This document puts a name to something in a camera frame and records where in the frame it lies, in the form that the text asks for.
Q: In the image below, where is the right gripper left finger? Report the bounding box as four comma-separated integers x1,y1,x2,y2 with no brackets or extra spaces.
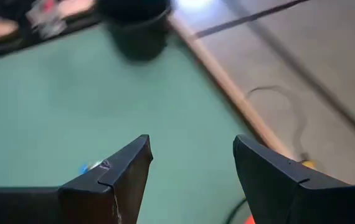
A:
0,134,154,224

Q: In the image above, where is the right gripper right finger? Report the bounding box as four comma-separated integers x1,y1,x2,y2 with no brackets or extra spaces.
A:
232,134,355,224

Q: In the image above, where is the white blue candy bar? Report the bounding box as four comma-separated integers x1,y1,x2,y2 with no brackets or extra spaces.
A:
78,159,111,175

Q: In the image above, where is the wooden table border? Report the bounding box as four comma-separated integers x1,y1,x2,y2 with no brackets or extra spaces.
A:
0,0,297,161

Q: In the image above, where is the black plastic bucket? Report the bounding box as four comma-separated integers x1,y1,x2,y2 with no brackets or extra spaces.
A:
97,0,174,62

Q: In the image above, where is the black floor cable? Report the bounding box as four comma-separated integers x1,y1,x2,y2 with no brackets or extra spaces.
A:
245,85,310,158

